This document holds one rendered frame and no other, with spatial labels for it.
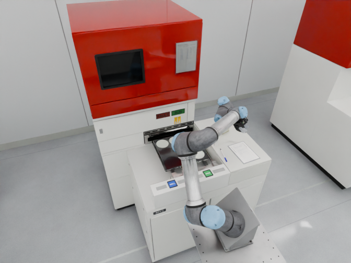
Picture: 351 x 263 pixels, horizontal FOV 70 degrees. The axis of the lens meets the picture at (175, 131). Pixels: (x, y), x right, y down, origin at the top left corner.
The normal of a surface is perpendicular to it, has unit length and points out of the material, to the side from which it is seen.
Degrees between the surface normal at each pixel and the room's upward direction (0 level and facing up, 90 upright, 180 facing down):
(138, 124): 90
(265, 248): 0
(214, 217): 41
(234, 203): 46
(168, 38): 90
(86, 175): 0
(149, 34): 90
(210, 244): 0
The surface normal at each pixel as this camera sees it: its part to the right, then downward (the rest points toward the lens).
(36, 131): 0.36, 0.59
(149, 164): 0.00, -0.78
